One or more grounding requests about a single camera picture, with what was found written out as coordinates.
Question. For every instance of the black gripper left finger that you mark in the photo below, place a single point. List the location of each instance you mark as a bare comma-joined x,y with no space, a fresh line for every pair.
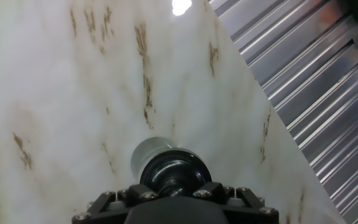
104,208

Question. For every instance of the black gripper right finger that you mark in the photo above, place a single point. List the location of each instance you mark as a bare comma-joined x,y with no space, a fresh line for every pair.
247,205

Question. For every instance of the small clear glass jar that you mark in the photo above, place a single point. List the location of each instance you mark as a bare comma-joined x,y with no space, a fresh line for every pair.
149,152

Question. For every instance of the white marble pattern board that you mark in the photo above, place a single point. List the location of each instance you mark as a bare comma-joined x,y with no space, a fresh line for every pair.
73,93

